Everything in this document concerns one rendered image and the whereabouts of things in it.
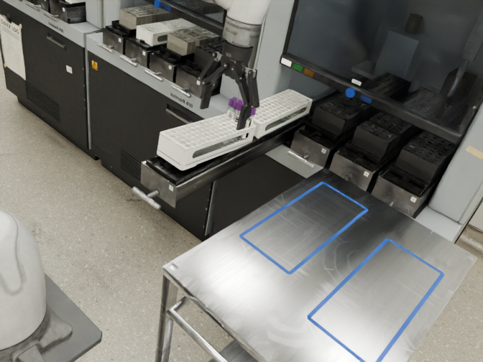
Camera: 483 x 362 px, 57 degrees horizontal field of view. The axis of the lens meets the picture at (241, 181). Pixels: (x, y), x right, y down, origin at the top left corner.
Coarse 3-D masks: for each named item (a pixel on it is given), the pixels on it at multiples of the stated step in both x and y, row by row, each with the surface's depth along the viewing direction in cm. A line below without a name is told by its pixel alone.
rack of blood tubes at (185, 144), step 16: (176, 128) 118; (192, 128) 120; (208, 128) 122; (224, 128) 125; (160, 144) 114; (176, 144) 111; (192, 144) 113; (208, 144) 116; (224, 144) 125; (240, 144) 129; (176, 160) 112; (192, 160) 113
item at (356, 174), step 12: (420, 132) 160; (336, 156) 138; (348, 156) 136; (360, 156) 136; (396, 156) 145; (336, 168) 140; (348, 168) 137; (360, 168) 134; (372, 168) 132; (348, 180) 137; (360, 180) 136; (372, 180) 136
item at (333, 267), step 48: (288, 192) 115; (336, 192) 118; (240, 240) 98; (288, 240) 100; (336, 240) 103; (384, 240) 106; (432, 240) 109; (192, 288) 85; (240, 288) 87; (288, 288) 89; (336, 288) 91; (384, 288) 93; (432, 288) 96; (192, 336) 81; (240, 336) 78; (288, 336) 80; (336, 336) 82; (384, 336) 83
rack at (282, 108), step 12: (276, 96) 151; (288, 96) 152; (300, 96) 153; (264, 108) 141; (276, 108) 143; (288, 108) 145; (300, 108) 148; (264, 120) 136; (276, 120) 138; (288, 120) 145; (264, 132) 136
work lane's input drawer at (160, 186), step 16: (288, 128) 146; (256, 144) 134; (272, 144) 141; (160, 160) 119; (208, 160) 123; (224, 160) 125; (240, 160) 129; (144, 176) 118; (160, 176) 113; (176, 176) 113; (192, 176) 116; (208, 176) 120; (160, 192) 116; (176, 192) 112; (192, 192) 118
